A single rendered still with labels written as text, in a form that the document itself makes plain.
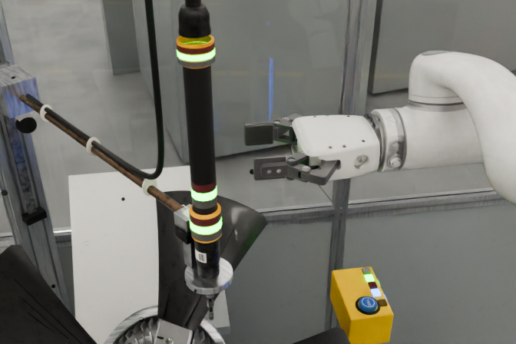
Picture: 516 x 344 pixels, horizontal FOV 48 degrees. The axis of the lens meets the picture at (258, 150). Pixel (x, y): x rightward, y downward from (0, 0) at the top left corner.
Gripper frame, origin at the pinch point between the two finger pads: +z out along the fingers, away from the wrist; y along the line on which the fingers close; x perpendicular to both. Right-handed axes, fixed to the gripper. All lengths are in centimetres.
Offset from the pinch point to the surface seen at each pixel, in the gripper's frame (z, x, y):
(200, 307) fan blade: 8.8, -33.0, 5.7
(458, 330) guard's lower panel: -84, -126, 70
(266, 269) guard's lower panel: -13, -86, 70
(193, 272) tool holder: 9.6, -19.7, -0.2
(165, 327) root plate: 15.1, -39.3, 8.1
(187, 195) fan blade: 9.4, -21.6, 22.0
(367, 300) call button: -28, -57, 25
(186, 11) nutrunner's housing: 8.0, 19.3, -1.6
